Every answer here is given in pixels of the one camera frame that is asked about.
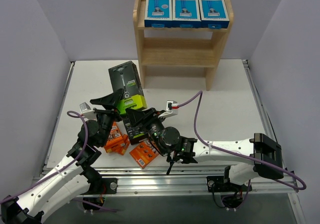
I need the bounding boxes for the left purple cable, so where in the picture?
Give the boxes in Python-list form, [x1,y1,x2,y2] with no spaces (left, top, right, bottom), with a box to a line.
[0,110,89,205]

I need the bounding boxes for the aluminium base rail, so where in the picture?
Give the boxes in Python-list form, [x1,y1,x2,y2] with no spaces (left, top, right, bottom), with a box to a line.
[32,165,298,197]

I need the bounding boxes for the orange razor pack left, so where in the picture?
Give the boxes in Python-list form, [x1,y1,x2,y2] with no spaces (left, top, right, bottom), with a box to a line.
[114,134,131,156]

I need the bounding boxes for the orange razor pack top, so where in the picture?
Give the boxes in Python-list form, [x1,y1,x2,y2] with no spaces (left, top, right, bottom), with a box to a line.
[104,121,124,153]

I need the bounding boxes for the orange razor pack front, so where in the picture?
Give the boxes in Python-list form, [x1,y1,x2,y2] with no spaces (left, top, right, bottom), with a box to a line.
[129,139,159,169]

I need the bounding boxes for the purple cable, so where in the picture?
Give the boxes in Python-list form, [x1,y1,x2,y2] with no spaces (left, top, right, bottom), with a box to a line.
[172,90,307,191]
[0,110,89,205]

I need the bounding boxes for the orange razor pack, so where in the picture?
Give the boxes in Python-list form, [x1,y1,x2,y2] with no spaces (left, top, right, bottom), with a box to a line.
[129,139,159,169]
[104,121,124,153]
[114,134,131,156]

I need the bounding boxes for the white Harry's razor blister pack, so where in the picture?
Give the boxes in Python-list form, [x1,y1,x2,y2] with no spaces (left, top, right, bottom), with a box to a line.
[144,0,173,28]

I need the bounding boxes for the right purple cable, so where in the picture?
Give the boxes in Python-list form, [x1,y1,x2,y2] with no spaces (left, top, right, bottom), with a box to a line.
[172,90,307,191]

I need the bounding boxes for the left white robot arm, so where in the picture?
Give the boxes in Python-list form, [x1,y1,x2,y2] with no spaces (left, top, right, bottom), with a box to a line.
[0,88,124,224]

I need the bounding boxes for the blue Harry's razor box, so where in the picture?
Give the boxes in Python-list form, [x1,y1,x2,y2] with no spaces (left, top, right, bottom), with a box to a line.
[171,0,201,29]
[198,0,230,30]

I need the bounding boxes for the black green Gillette box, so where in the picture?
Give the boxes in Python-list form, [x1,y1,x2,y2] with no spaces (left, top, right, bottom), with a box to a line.
[108,60,147,116]
[122,117,149,145]

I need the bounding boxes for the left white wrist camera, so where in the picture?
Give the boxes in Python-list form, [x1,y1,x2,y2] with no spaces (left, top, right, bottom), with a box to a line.
[79,102,96,120]

